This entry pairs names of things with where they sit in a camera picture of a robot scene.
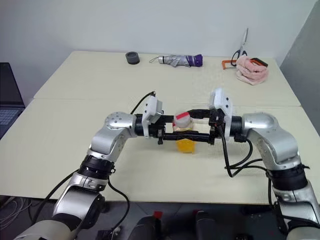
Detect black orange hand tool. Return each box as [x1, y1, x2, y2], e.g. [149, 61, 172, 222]
[250, 57, 269, 68]

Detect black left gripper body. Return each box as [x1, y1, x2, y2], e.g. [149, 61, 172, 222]
[148, 114, 167, 146]

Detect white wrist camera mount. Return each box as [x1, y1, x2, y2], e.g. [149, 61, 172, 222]
[209, 87, 235, 140]
[141, 96, 165, 139]

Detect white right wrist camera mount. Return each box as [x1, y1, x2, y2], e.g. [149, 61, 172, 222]
[209, 87, 235, 140]

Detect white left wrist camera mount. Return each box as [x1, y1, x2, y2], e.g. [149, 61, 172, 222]
[141, 96, 165, 139]

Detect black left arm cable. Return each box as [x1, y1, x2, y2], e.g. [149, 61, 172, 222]
[31, 91, 157, 233]

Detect black-handled scissors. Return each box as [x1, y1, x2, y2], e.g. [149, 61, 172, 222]
[230, 27, 249, 67]

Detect dark laptop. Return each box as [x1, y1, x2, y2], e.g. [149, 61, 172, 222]
[0, 62, 26, 140]

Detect purple-capped clear bottle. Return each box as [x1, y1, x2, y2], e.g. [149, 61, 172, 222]
[149, 54, 204, 69]

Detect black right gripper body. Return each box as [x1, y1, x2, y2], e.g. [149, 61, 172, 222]
[208, 108, 226, 147]

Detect pink folded towel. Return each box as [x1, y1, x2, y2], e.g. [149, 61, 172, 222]
[235, 55, 271, 87]

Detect clear bottle with orange drink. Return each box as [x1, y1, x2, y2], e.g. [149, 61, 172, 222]
[172, 112, 197, 155]

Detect white floor cable bundle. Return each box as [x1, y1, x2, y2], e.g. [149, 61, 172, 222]
[0, 195, 34, 227]

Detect dark rounded shape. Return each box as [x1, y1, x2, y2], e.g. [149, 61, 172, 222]
[129, 215, 164, 240]

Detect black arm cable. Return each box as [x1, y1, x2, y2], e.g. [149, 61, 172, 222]
[31, 91, 157, 233]
[217, 124, 278, 208]

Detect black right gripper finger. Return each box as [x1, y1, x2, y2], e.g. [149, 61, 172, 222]
[192, 132, 211, 144]
[186, 108, 211, 119]

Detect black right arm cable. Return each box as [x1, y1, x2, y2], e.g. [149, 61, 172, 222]
[217, 124, 278, 208]

